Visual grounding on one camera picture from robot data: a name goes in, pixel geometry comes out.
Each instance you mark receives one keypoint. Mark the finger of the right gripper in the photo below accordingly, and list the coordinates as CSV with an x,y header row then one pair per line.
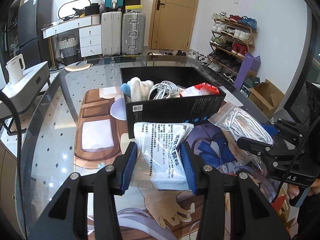
x,y
260,149
270,129

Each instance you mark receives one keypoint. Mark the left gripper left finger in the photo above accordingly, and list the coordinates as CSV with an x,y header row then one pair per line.
x,y
65,216

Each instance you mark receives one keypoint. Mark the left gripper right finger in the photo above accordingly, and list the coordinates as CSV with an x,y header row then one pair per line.
x,y
252,216

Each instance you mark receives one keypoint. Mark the red and white packet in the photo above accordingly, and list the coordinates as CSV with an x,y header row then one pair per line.
x,y
200,90

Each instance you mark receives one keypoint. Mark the black cardboard box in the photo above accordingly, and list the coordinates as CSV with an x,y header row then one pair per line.
x,y
192,109

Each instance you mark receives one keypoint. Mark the green and white pouch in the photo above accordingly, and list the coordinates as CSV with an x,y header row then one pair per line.
x,y
159,164

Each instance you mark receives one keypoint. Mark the white plush toy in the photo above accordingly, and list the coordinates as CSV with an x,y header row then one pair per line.
x,y
136,89

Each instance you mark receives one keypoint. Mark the brown cardboard box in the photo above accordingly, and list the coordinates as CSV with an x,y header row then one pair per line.
x,y
267,97

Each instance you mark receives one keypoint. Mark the purple paper bag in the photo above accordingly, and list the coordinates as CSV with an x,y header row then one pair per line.
x,y
249,63

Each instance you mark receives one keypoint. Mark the anime print table mat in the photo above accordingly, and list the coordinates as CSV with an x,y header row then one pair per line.
x,y
158,203

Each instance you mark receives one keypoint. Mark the wooden shoe rack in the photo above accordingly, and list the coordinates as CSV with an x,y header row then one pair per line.
x,y
232,40

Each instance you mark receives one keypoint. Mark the white grey side table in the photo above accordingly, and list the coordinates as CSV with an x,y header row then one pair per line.
x,y
23,93

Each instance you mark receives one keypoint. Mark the wooden door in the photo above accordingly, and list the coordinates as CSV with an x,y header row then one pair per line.
x,y
171,24

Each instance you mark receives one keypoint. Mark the white electric kettle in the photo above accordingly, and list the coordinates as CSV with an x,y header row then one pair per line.
x,y
15,68

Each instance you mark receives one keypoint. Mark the striped basket bag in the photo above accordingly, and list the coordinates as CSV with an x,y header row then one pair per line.
x,y
69,49

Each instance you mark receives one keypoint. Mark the silver suitcase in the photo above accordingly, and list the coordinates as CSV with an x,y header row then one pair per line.
x,y
132,33

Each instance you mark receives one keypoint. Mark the white drawer unit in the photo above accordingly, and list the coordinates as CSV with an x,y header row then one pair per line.
x,y
90,40

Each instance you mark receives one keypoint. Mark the white suitcase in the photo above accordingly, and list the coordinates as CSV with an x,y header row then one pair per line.
x,y
111,33

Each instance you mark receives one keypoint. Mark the white dressing desk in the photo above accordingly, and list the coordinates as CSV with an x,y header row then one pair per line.
x,y
70,25

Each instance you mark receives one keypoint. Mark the black refrigerator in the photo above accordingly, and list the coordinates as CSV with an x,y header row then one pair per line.
x,y
32,16

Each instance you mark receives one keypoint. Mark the oval vanity mirror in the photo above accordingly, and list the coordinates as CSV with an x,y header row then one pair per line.
x,y
69,9

